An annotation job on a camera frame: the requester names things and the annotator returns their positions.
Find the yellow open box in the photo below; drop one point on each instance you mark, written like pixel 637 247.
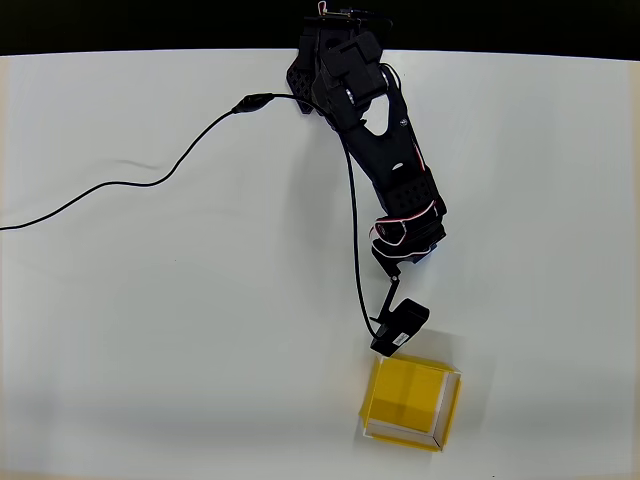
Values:
pixel 407 400

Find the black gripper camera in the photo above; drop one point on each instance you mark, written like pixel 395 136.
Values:
pixel 402 325

